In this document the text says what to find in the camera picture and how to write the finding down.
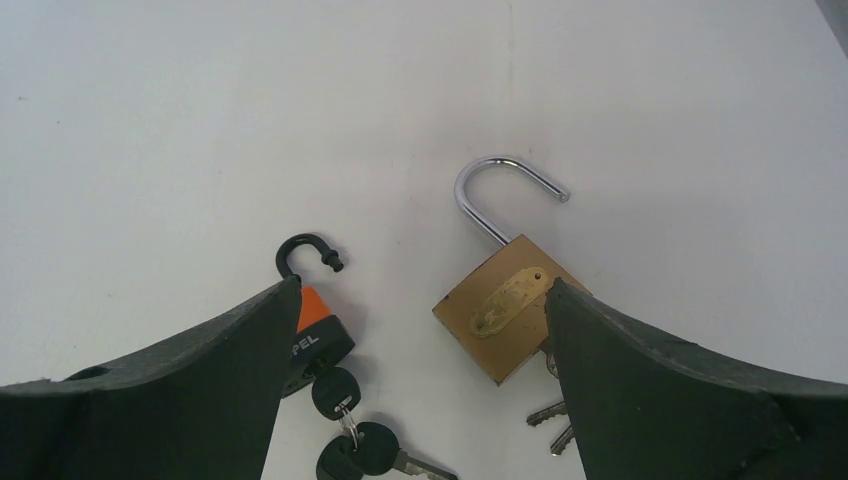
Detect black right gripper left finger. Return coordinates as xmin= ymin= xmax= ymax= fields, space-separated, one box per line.
xmin=1 ymin=280 xmax=301 ymax=479

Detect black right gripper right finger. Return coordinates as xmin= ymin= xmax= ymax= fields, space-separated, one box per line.
xmin=545 ymin=279 xmax=847 ymax=479

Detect silver brass-padlock keys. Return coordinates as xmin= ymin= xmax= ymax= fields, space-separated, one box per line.
xmin=525 ymin=351 xmax=576 ymax=458

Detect orange black padlock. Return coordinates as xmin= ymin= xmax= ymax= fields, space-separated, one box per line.
xmin=275 ymin=233 xmax=355 ymax=398

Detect black-headed key bunch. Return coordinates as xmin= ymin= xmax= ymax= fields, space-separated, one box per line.
xmin=312 ymin=366 xmax=457 ymax=480

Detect large brass padlock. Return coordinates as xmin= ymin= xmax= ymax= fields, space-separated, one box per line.
xmin=432 ymin=156 xmax=588 ymax=385

